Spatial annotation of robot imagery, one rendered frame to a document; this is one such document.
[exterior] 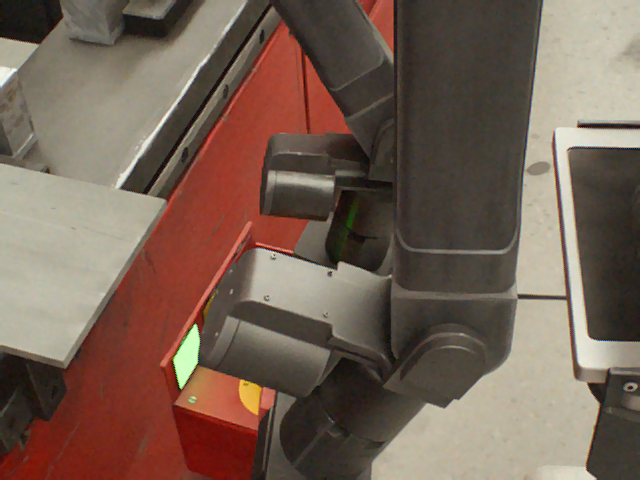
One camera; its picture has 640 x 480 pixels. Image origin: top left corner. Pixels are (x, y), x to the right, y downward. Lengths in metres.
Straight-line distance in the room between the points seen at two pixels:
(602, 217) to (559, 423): 1.17
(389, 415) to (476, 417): 1.41
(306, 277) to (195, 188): 0.77
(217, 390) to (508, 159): 0.65
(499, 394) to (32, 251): 1.26
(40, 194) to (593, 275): 0.46
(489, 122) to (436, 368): 0.13
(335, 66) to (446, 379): 0.40
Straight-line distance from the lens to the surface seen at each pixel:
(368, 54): 0.86
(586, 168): 0.88
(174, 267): 1.31
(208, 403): 1.05
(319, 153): 0.91
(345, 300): 0.55
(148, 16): 1.32
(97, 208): 0.93
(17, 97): 1.17
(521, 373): 2.05
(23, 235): 0.92
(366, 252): 0.97
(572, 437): 1.98
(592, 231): 0.83
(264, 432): 0.66
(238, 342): 0.55
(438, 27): 0.41
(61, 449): 1.16
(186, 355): 1.04
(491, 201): 0.46
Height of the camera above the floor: 1.62
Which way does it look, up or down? 46 degrees down
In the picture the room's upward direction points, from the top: 4 degrees counter-clockwise
